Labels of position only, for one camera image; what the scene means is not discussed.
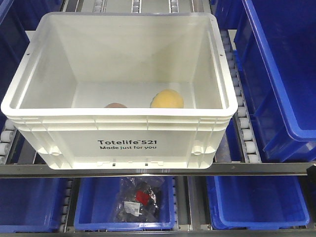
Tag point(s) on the pink plush toy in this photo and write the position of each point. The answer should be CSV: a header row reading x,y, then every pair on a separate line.
x,y
115,105

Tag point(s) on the blue storage bin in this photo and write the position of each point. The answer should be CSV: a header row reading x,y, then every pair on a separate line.
x,y
256,202

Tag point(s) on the white roller track right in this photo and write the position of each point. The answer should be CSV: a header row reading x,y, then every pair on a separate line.
x,y
244,129

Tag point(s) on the white roller track left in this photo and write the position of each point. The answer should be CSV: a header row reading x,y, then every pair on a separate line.
x,y
7,137

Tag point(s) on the blue bin lower middle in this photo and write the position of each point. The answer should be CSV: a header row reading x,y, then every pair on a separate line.
x,y
96,201

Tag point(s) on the blue stacked bins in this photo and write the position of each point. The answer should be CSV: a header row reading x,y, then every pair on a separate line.
x,y
276,50

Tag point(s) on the white plastic tote box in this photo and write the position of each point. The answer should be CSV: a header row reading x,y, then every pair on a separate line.
x,y
77,63

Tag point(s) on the plastic bag of parts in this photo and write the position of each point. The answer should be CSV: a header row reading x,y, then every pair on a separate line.
x,y
138,199

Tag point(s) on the white roller track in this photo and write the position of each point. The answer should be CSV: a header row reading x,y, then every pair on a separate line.
x,y
7,137
244,129

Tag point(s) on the blue bin lower left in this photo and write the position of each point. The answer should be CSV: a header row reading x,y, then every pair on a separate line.
x,y
31,205

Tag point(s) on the yellow plush fruit toy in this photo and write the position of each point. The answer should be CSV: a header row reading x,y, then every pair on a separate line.
x,y
168,98

